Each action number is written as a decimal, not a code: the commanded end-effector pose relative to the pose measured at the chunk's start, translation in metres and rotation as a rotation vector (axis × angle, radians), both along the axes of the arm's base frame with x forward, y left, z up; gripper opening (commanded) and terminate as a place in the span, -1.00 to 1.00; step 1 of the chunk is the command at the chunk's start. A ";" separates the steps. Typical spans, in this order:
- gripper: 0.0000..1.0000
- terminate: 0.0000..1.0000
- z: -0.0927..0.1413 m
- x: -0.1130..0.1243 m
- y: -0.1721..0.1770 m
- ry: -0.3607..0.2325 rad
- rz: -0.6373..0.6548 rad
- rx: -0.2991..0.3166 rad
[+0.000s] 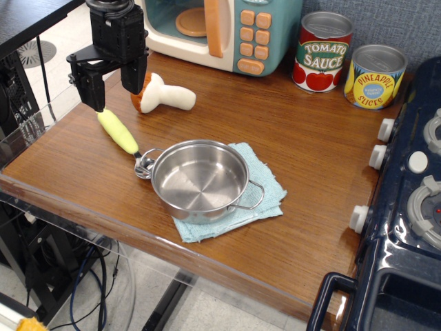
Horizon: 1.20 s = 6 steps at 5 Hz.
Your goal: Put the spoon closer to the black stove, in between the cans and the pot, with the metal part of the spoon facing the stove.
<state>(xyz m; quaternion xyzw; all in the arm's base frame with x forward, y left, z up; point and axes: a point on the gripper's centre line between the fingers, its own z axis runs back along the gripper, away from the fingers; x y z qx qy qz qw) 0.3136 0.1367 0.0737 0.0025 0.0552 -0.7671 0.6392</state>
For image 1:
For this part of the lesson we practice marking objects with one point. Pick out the dark blue toy stove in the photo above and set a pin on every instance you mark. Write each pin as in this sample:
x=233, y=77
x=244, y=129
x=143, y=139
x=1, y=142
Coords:
x=397, y=281

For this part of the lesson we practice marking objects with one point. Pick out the plush mushroom toy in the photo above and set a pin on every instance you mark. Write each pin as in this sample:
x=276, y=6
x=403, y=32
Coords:
x=155, y=92

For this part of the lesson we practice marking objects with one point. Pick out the toy microwave teal cream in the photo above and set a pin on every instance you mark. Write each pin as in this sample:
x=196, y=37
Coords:
x=246, y=37

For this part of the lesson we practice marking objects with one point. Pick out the black desk top left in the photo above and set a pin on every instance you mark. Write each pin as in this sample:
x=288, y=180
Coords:
x=21, y=21

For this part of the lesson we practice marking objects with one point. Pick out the black table leg frame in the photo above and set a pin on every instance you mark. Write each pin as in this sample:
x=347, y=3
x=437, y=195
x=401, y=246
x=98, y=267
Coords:
x=169, y=300

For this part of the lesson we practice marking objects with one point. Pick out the tomato sauce can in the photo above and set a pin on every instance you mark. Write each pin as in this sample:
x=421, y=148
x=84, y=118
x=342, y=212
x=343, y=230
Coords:
x=322, y=48

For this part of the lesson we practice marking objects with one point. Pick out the stainless steel pot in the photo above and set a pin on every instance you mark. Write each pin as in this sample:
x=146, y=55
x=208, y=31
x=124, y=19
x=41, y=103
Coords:
x=198, y=181

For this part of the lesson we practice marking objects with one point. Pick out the pineapple slices can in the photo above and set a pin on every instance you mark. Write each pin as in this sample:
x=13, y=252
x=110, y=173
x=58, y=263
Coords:
x=375, y=75

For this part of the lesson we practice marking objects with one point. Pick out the light blue cloth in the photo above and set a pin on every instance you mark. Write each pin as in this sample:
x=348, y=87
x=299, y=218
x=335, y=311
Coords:
x=265, y=193

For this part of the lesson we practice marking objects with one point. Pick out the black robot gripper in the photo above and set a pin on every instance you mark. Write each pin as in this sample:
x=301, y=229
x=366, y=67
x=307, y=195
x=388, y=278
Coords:
x=118, y=41

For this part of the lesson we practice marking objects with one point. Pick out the yellow handled metal spoon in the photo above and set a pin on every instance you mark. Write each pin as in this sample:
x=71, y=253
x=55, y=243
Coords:
x=124, y=139

